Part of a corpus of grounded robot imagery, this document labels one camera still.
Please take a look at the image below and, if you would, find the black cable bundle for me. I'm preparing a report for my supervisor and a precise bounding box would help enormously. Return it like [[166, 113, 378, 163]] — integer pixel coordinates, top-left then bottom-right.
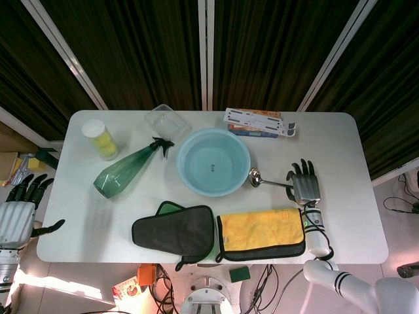
[[249, 263, 279, 314]]

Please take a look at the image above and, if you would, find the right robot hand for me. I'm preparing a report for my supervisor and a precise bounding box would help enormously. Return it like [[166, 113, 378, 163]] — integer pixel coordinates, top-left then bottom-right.
[[285, 158, 323, 207]]

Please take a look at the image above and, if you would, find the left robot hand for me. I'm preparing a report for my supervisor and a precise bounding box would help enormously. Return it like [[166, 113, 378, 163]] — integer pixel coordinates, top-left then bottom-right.
[[0, 173, 65, 250]]

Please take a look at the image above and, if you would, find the green cloth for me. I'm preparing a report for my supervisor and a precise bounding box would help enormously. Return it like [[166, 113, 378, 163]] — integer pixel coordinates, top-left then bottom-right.
[[156, 200, 185, 217]]

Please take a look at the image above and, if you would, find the clear plastic container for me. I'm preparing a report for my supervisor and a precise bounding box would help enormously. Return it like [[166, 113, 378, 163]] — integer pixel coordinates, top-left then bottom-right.
[[144, 103, 192, 142]]

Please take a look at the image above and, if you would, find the yellow grey towel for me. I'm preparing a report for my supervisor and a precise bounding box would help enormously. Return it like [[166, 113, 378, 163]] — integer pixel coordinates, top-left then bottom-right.
[[215, 207, 307, 262]]

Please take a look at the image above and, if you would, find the printed snack packet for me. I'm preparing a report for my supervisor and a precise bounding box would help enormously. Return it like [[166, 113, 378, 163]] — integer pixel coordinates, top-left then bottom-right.
[[111, 276, 142, 298]]

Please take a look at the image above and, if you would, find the cardboard box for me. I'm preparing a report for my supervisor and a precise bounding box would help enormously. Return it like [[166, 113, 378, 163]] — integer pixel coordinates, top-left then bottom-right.
[[0, 150, 23, 183]]

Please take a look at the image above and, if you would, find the steel ladle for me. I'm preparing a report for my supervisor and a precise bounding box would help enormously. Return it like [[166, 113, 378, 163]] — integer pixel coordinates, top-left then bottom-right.
[[249, 167, 295, 190]]

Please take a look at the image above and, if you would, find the green spray bottle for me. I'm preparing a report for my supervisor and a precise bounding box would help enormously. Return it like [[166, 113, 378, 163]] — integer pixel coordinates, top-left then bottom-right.
[[93, 137, 175, 200]]

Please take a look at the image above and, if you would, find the dark metal foot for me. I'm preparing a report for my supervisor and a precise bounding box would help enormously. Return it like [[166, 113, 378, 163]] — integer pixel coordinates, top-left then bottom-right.
[[397, 264, 419, 279]]

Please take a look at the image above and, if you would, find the light blue plastic basin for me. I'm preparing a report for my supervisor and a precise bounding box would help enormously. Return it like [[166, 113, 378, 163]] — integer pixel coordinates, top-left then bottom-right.
[[176, 128, 253, 198]]

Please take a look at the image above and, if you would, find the orange blue box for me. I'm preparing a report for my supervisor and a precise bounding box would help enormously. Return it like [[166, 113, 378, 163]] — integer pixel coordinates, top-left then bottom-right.
[[227, 109, 283, 140]]

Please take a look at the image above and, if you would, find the dark grey cloth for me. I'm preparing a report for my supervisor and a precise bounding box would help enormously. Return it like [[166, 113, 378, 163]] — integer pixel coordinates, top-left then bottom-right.
[[132, 205, 216, 272]]

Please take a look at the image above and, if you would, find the black floor cable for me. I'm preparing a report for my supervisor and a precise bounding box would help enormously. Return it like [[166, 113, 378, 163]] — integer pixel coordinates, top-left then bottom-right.
[[383, 173, 419, 215]]

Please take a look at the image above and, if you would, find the yellow green sponge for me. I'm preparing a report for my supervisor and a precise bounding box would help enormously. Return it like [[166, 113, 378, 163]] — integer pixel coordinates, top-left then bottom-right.
[[27, 157, 46, 171]]

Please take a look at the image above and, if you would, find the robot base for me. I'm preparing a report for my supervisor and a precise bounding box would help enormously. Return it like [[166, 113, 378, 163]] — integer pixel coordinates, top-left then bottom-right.
[[179, 274, 242, 314]]

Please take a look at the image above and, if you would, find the clear tennis ball tube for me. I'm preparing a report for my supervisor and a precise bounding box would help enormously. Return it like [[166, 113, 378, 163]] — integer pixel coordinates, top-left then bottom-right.
[[81, 119, 119, 161]]

